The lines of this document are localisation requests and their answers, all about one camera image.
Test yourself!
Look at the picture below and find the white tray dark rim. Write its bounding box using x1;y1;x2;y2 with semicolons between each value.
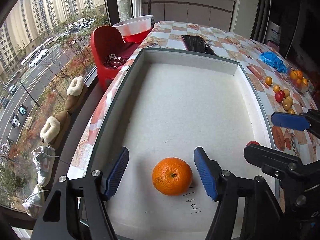
88;48;274;239

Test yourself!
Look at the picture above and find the striped cloth on chair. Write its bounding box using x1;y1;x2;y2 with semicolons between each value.
103;54;127;69

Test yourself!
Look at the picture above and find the white paper bag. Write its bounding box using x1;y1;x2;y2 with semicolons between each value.
265;21;281;45

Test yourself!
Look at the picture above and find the white plastic basin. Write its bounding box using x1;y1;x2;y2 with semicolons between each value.
113;15;153;36

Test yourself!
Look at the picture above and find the white cabinet counter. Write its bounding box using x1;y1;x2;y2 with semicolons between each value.
142;0;236;31

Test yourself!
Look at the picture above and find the large orange mandarin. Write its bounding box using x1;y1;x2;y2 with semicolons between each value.
152;157;193;196

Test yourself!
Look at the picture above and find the yellow cherry tomato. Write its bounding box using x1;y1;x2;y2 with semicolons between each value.
265;76;273;86
273;85;280;93

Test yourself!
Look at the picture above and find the brown fur boot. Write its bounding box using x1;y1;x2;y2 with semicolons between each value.
65;76;88;114
40;111;71;149

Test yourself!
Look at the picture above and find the orange in bowl right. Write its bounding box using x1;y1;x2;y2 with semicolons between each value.
302;78;308;87

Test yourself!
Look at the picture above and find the orange in bowl top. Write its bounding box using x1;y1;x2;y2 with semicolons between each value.
296;70;303;80

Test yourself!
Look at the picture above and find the blue plastic bag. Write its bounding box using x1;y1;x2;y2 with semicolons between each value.
259;51;287;74

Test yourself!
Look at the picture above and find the orange in bowl left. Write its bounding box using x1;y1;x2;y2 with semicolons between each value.
290;70;299;81

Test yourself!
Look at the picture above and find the orange in bowl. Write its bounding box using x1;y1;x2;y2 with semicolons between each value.
290;70;299;81
302;78;308;87
296;70;303;80

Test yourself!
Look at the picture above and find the red cherry tomato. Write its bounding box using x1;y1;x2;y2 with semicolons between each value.
246;140;260;147
274;92;284;103
279;90;285;98

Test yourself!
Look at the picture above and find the brown fur boot near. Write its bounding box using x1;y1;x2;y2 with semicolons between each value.
40;111;71;149

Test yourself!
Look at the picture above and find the brown fur boot far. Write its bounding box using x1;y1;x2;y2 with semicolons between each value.
65;76;88;114

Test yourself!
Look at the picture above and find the red plastic chair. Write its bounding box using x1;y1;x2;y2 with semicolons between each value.
90;25;152;90

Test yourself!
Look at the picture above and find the glass fruit bowl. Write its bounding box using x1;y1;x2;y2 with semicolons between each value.
287;68;309;93

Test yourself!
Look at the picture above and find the white sneaker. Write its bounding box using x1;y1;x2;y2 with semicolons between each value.
22;184;49;219
31;146;58;187

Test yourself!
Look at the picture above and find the dark smartphone red case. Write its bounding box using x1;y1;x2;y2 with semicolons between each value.
181;35;216;56

